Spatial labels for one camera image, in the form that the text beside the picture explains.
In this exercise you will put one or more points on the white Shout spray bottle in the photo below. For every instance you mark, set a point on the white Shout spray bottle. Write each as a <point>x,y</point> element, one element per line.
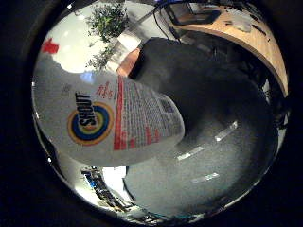
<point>104,119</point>

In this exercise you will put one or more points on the green leafy plant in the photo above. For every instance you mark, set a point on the green leafy plant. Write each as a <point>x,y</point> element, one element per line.
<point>107,28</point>

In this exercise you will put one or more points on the dark monitor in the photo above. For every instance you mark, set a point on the dark monitor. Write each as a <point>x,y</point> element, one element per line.
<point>192,14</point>

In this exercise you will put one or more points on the light wooden desk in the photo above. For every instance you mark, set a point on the light wooden desk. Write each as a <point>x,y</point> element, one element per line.
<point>252,41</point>

